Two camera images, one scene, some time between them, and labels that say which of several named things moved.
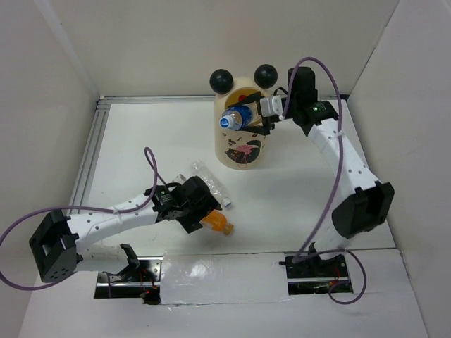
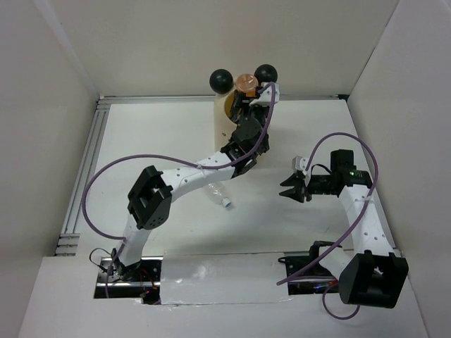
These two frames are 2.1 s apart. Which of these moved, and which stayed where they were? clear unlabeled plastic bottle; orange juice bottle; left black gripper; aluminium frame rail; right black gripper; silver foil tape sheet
Moved: right black gripper; left black gripper; orange juice bottle
Stayed: aluminium frame rail; clear unlabeled plastic bottle; silver foil tape sheet
